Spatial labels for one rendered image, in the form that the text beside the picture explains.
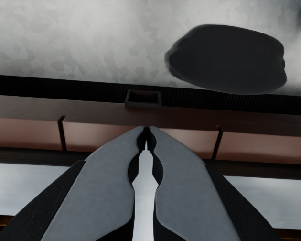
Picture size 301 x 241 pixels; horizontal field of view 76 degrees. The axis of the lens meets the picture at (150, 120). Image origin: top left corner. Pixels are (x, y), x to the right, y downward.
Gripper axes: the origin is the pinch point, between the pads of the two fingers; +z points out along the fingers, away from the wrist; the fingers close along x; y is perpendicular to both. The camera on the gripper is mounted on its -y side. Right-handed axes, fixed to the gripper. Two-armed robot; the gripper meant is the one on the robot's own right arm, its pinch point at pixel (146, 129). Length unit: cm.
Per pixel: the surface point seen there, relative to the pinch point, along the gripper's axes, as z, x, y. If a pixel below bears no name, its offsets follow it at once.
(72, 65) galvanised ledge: 22.3, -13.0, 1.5
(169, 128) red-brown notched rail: 7.7, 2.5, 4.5
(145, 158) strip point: 5.3, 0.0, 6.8
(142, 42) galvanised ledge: 22.3, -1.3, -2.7
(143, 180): 5.3, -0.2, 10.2
